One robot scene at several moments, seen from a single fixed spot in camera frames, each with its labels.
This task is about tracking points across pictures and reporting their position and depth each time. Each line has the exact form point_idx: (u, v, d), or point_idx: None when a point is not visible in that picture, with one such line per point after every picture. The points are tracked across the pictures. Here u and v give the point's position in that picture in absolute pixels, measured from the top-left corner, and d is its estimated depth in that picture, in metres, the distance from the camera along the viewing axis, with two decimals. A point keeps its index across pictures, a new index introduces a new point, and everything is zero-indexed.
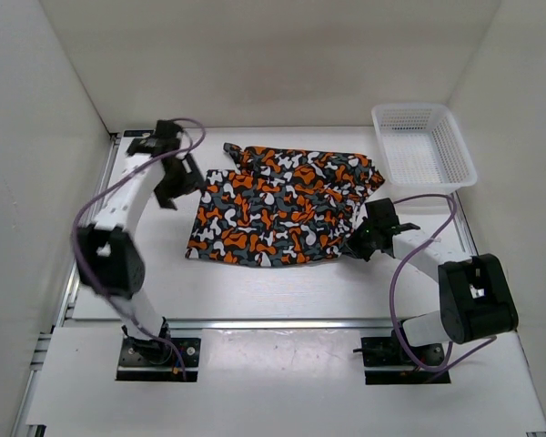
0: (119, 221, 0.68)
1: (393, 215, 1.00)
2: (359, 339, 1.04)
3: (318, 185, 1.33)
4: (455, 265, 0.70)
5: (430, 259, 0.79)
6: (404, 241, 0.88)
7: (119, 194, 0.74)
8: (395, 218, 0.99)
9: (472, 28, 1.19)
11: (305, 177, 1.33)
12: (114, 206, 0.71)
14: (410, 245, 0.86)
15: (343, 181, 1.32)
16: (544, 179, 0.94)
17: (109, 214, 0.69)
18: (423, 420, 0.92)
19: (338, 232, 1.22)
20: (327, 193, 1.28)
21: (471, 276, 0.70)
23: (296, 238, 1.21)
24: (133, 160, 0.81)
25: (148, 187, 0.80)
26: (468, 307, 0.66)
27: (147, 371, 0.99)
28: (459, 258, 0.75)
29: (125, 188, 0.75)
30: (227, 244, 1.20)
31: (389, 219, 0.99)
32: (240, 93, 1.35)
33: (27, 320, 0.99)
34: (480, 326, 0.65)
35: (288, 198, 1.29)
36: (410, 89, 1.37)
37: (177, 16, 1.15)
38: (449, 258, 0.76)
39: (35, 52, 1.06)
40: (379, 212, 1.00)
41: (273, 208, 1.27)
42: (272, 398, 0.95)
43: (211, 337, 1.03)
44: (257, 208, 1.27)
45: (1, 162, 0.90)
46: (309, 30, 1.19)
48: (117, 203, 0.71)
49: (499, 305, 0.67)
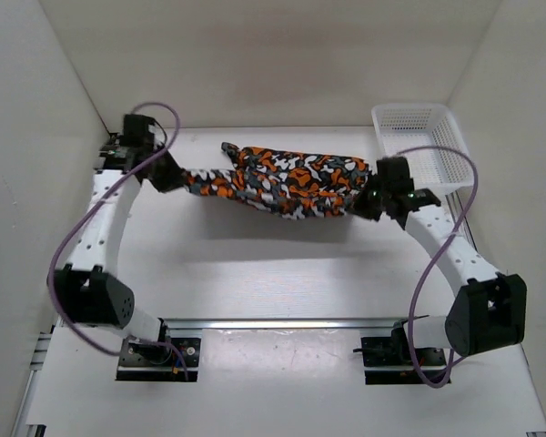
0: (98, 260, 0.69)
1: (407, 177, 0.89)
2: (359, 339, 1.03)
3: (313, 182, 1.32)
4: (478, 286, 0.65)
5: (452, 268, 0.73)
6: (422, 227, 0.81)
7: (94, 225, 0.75)
8: (409, 180, 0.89)
9: (472, 28, 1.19)
11: (300, 178, 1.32)
12: (89, 240, 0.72)
14: (430, 234, 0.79)
15: (338, 184, 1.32)
16: (544, 179, 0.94)
17: (85, 250, 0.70)
18: (424, 420, 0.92)
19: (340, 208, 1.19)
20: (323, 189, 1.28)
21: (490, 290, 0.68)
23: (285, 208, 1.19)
24: (101, 178, 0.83)
25: (122, 208, 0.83)
26: (481, 326, 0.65)
27: (147, 371, 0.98)
28: (482, 274, 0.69)
29: (96, 218, 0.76)
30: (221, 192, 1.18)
31: (405, 183, 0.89)
32: (240, 93, 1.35)
33: (27, 320, 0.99)
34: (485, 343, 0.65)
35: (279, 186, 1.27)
36: (410, 89, 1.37)
37: (178, 17, 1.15)
38: (473, 270, 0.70)
39: (35, 52, 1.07)
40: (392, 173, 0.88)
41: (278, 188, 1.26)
42: (272, 399, 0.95)
43: (211, 338, 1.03)
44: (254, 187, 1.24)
45: (1, 162, 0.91)
46: (309, 30, 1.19)
48: (90, 236, 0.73)
49: (508, 324, 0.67)
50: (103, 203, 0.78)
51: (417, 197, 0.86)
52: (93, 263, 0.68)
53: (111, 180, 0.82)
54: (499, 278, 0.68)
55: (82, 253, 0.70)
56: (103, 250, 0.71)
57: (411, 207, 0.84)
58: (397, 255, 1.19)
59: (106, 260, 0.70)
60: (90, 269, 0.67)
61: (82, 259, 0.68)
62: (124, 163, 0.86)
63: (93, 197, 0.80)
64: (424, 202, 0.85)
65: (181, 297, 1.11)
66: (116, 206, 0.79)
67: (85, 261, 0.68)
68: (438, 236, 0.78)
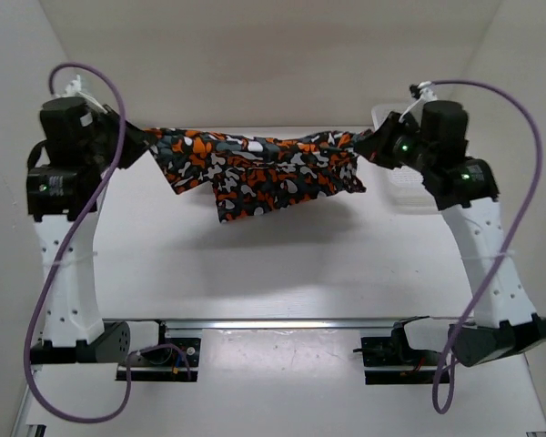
0: (79, 334, 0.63)
1: (462, 137, 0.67)
2: (359, 339, 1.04)
3: (288, 198, 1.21)
4: (506, 337, 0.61)
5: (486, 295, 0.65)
6: (468, 233, 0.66)
7: (58, 294, 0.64)
8: (464, 141, 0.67)
9: (471, 29, 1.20)
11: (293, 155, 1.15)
12: (61, 314, 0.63)
14: (476, 243, 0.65)
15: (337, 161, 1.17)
16: (544, 178, 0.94)
17: (59, 324, 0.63)
18: (424, 421, 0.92)
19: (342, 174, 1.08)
20: (304, 192, 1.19)
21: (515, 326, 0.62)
23: (281, 157, 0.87)
24: (44, 228, 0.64)
25: (85, 257, 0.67)
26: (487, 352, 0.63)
27: (147, 371, 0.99)
28: (516, 317, 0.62)
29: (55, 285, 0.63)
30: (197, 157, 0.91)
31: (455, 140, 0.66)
32: (240, 93, 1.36)
33: (27, 320, 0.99)
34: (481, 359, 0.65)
35: (248, 198, 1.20)
36: (410, 89, 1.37)
37: (177, 16, 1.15)
38: (510, 311, 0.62)
39: (35, 52, 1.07)
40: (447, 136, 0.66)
41: (253, 198, 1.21)
42: (271, 399, 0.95)
43: (211, 337, 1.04)
44: (231, 188, 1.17)
45: (2, 162, 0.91)
46: (309, 29, 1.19)
48: (57, 310, 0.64)
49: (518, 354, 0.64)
50: (57, 266, 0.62)
51: (473, 179, 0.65)
52: (75, 340, 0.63)
53: (60, 231, 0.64)
54: (533, 321, 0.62)
55: (57, 330, 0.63)
56: (81, 321, 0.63)
57: (462, 200, 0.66)
58: (396, 255, 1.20)
59: (87, 326, 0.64)
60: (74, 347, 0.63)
61: (61, 337, 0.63)
62: (66, 197, 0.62)
63: (42, 256, 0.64)
64: (479, 194, 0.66)
65: (181, 297, 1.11)
66: (75, 266, 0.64)
67: (65, 337, 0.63)
68: (484, 251, 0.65)
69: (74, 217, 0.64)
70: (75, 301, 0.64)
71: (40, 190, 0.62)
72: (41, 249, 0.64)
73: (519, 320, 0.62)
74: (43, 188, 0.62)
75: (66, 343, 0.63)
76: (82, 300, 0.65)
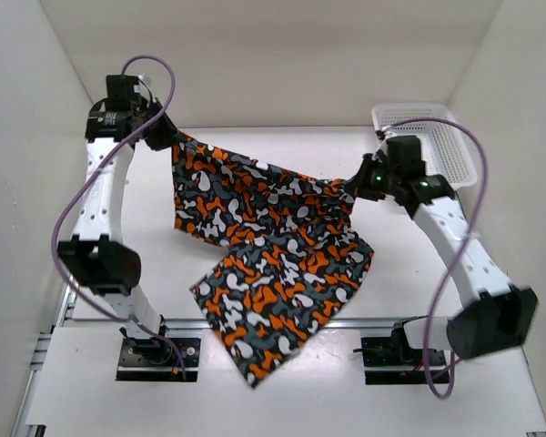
0: (103, 230, 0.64)
1: (420, 157, 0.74)
2: (359, 339, 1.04)
3: (309, 316, 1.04)
4: (490, 301, 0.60)
5: (460, 276, 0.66)
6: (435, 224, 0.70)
7: (93, 193, 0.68)
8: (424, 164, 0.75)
9: (472, 28, 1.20)
11: (289, 289, 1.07)
12: (92, 210, 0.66)
14: (443, 234, 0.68)
15: (342, 258, 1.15)
16: (543, 177, 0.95)
17: (90, 222, 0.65)
18: (423, 421, 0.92)
19: (347, 240, 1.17)
20: (323, 301, 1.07)
21: (500, 302, 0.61)
23: (282, 178, 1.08)
24: (95, 147, 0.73)
25: (121, 178, 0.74)
26: (485, 338, 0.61)
27: (148, 371, 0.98)
28: (495, 286, 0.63)
29: (96, 188, 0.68)
30: (207, 205, 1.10)
31: (416, 166, 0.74)
32: (239, 92, 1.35)
33: (27, 320, 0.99)
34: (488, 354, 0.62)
35: (262, 330, 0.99)
36: (410, 89, 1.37)
37: (178, 17, 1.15)
38: (485, 278, 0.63)
39: (35, 52, 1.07)
40: (404, 155, 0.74)
41: (268, 330, 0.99)
42: (272, 399, 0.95)
43: (210, 337, 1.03)
44: (235, 322, 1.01)
45: (2, 162, 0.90)
46: (310, 29, 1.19)
48: (95, 207, 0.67)
49: (515, 335, 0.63)
50: (98, 174, 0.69)
51: (431, 187, 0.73)
52: (99, 234, 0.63)
53: (106, 148, 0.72)
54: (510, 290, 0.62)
55: (86, 225, 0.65)
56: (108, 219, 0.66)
57: (425, 199, 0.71)
58: (397, 255, 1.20)
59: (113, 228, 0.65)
60: (97, 239, 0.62)
61: (88, 231, 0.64)
62: (115, 129, 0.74)
63: (87, 168, 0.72)
64: (438, 195, 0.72)
65: (182, 297, 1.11)
66: (113, 177, 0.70)
67: (91, 233, 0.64)
68: (450, 237, 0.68)
69: (119, 139, 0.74)
70: (106, 203, 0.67)
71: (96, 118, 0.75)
72: (87, 164, 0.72)
73: (495, 289, 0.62)
74: (99, 117, 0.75)
75: (94, 237, 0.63)
76: (113, 207, 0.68)
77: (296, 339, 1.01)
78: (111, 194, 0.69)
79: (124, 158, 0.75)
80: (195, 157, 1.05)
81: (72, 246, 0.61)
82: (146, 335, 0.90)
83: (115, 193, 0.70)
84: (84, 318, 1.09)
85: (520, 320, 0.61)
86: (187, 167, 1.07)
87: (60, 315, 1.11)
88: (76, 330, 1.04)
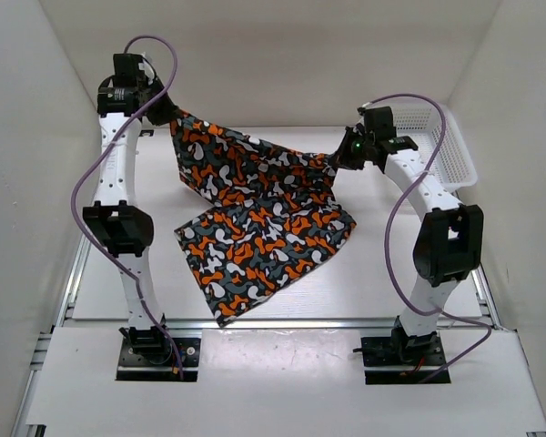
0: (121, 196, 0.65)
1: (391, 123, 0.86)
2: (359, 339, 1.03)
3: (282, 269, 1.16)
4: (439, 213, 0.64)
5: (419, 203, 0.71)
6: (398, 167, 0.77)
7: (109, 164, 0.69)
8: (393, 129, 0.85)
9: (472, 29, 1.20)
11: (266, 245, 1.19)
12: (109, 179, 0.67)
14: (404, 174, 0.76)
15: (325, 223, 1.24)
16: (543, 177, 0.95)
17: (110, 188, 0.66)
18: (423, 420, 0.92)
19: (329, 208, 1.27)
20: (298, 259, 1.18)
21: (452, 221, 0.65)
23: (272, 153, 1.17)
24: (107, 121, 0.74)
25: (132, 151, 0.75)
26: (441, 251, 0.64)
27: (147, 371, 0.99)
28: (447, 204, 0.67)
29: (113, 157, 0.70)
30: (202, 172, 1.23)
31: (387, 130, 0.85)
32: (239, 92, 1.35)
33: (27, 320, 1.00)
34: (445, 268, 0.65)
35: (237, 278, 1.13)
36: (410, 89, 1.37)
37: (178, 17, 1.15)
38: (439, 198, 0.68)
39: (35, 51, 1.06)
40: (378, 119, 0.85)
41: (243, 278, 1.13)
42: (271, 398, 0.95)
43: (211, 337, 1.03)
44: (215, 268, 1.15)
45: (3, 162, 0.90)
46: (310, 29, 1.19)
48: (112, 173, 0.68)
49: (471, 256, 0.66)
50: (113, 147, 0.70)
51: (398, 142, 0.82)
52: (119, 198, 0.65)
53: (118, 123, 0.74)
54: (459, 207, 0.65)
55: (106, 192, 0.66)
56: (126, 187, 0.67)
57: (390, 150, 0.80)
58: (398, 255, 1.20)
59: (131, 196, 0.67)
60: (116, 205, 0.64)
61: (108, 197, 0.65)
62: (125, 104, 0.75)
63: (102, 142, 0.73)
64: (404, 147, 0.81)
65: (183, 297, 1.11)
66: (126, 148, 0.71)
67: (111, 198, 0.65)
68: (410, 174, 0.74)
69: (128, 114, 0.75)
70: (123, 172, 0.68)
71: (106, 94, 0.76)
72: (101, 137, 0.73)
73: (445, 206, 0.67)
74: (109, 92, 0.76)
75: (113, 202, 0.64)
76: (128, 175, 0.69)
77: (264, 287, 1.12)
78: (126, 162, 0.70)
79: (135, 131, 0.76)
80: (190, 129, 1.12)
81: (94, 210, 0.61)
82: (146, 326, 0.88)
83: (128, 164, 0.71)
84: (84, 317, 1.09)
85: (470, 233, 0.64)
86: (183, 137, 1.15)
87: (60, 315, 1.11)
88: (76, 329, 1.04)
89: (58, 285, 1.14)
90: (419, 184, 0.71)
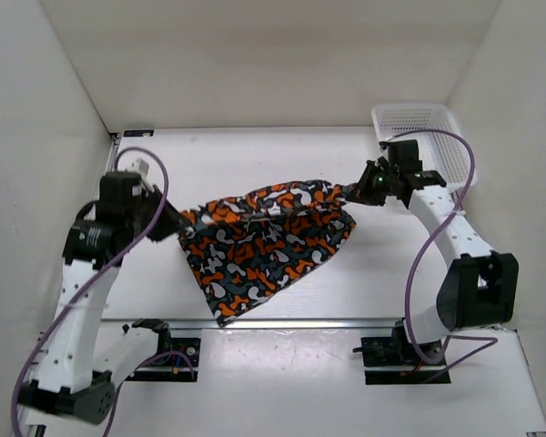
0: (63, 379, 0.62)
1: (416, 157, 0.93)
2: (359, 339, 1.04)
3: (282, 269, 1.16)
4: (470, 259, 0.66)
5: (449, 245, 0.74)
6: (424, 204, 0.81)
7: (61, 333, 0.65)
8: (418, 164, 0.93)
9: (471, 29, 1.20)
11: (266, 246, 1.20)
12: (57, 354, 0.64)
14: (431, 211, 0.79)
15: (327, 224, 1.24)
16: (543, 177, 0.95)
17: (53, 369, 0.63)
18: (423, 421, 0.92)
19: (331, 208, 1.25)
20: (298, 259, 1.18)
21: (483, 269, 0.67)
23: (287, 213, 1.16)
24: (73, 271, 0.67)
25: (98, 304, 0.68)
26: (470, 301, 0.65)
27: (147, 371, 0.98)
28: (478, 250, 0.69)
29: (66, 325, 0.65)
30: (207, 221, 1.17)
31: (413, 165, 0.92)
32: (239, 92, 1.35)
33: (27, 320, 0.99)
34: (471, 319, 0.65)
35: (237, 278, 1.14)
36: (410, 89, 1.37)
37: (177, 17, 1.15)
38: (468, 244, 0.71)
39: (35, 52, 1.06)
40: (403, 156, 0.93)
41: (243, 279, 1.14)
42: (271, 398, 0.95)
43: (211, 337, 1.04)
44: (216, 268, 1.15)
45: (2, 162, 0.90)
46: (309, 30, 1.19)
48: (59, 349, 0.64)
49: (499, 310, 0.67)
50: (69, 310, 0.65)
51: (423, 176, 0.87)
52: (59, 385, 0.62)
53: (83, 276, 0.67)
54: (491, 255, 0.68)
55: (50, 370, 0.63)
56: (73, 366, 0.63)
57: (417, 185, 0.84)
58: (397, 255, 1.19)
59: (77, 376, 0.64)
60: (56, 391, 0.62)
61: (47, 381, 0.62)
62: (96, 252, 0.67)
63: (62, 296, 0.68)
64: (431, 183, 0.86)
65: (182, 297, 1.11)
66: (85, 312, 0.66)
67: (51, 382, 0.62)
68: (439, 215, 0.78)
69: (98, 265, 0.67)
70: (73, 347, 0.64)
71: (79, 236, 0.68)
72: (62, 289, 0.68)
73: (475, 252, 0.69)
74: (81, 235, 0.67)
75: (53, 389, 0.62)
76: (82, 346, 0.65)
77: (265, 287, 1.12)
78: (81, 332, 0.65)
79: (105, 282, 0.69)
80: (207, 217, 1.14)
81: (31, 398, 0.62)
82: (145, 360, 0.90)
83: (86, 328, 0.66)
84: None
85: (500, 282, 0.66)
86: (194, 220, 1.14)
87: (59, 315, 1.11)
88: None
89: (58, 286, 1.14)
90: (447, 225, 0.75)
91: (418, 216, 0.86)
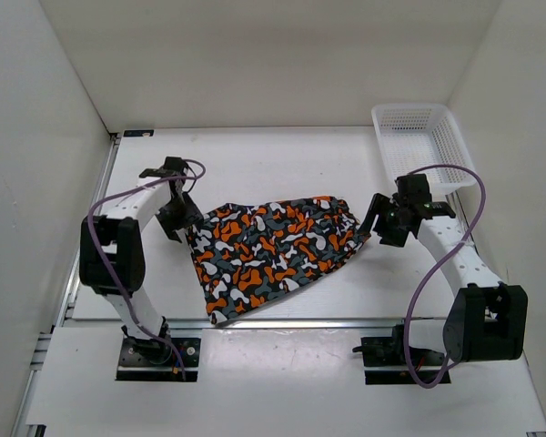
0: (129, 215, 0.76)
1: (427, 191, 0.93)
2: (359, 338, 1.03)
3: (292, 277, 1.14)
4: (477, 290, 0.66)
5: (456, 273, 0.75)
6: (432, 233, 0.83)
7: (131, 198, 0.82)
8: (428, 196, 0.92)
9: (472, 28, 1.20)
11: (271, 249, 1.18)
12: (126, 205, 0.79)
14: (439, 241, 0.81)
15: (340, 246, 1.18)
16: (544, 177, 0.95)
17: (120, 210, 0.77)
18: (422, 420, 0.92)
19: (345, 228, 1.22)
20: (302, 269, 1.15)
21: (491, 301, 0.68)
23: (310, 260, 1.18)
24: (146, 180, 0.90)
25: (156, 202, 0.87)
26: (477, 331, 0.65)
27: (148, 371, 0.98)
28: (485, 282, 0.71)
29: (136, 197, 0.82)
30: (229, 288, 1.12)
31: (422, 196, 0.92)
32: (239, 92, 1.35)
33: (27, 320, 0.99)
34: (478, 350, 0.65)
35: (241, 283, 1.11)
36: (410, 89, 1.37)
37: (177, 18, 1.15)
38: (476, 275, 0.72)
39: (35, 52, 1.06)
40: (412, 188, 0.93)
41: (247, 285, 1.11)
42: (271, 399, 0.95)
43: (211, 337, 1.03)
44: (216, 269, 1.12)
45: (2, 162, 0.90)
46: (309, 30, 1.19)
48: (129, 204, 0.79)
49: (507, 346, 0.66)
50: (141, 189, 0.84)
51: (433, 208, 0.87)
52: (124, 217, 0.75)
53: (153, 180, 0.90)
54: (500, 287, 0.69)
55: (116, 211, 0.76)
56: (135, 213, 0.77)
57: (425, 215, 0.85)
58: (396, 254, 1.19)
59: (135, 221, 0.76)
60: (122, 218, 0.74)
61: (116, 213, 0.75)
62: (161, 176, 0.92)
63: None
64: (439, 214, 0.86)
65: (182, 297, 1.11)
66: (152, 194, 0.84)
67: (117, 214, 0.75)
68: (447, 243, 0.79)
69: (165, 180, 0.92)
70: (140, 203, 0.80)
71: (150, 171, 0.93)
72: None
73: (485, 283, 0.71)
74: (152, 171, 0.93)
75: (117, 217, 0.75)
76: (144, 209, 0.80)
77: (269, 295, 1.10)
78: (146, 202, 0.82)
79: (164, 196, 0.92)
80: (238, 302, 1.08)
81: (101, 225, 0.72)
82: (146, 339, 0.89)
83: (146, 206, 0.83)
84: (84, 317, 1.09)
85: (510, 317, 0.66)
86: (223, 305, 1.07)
87: (60, 315, 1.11)
88: (75, 328, 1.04)
89: (58, 286, 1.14)
90: (454, 254, 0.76)
91: (426, 244, 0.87)
